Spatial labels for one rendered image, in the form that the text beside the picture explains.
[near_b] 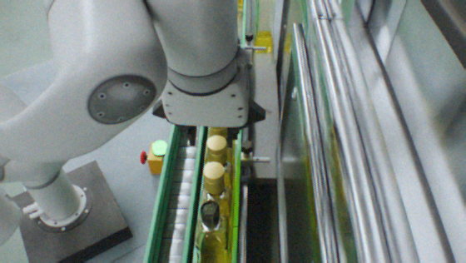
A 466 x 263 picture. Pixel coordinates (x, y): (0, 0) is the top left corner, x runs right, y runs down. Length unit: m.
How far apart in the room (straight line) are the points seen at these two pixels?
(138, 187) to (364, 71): 0.85
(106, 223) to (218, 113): 0.62
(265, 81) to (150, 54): 0.95
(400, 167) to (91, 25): 0.22
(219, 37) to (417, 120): 0.16
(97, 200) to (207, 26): 0.79
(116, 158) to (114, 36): 0.95
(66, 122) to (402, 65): 0.25
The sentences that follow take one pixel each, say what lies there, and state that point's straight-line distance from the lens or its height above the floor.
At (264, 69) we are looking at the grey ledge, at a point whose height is 0.88.
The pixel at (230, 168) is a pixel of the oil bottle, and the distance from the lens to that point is 0.67.
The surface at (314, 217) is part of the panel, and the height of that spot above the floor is 1.31.
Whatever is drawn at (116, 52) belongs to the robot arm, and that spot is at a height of 1.50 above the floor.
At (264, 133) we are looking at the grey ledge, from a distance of 1.00.
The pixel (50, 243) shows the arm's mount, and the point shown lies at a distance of 1.00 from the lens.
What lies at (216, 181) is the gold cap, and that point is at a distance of 0.57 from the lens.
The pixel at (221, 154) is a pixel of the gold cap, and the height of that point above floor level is 1.15.
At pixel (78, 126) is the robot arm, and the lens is 0.25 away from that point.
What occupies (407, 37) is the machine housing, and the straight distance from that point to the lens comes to 0.30.
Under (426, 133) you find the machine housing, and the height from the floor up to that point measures 1.45.
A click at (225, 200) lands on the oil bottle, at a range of 0.63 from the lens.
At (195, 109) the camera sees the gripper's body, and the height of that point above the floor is 1.34.
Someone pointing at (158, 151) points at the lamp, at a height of 0.85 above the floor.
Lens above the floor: 1.63
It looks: 48 degrees down
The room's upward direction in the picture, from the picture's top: straight up
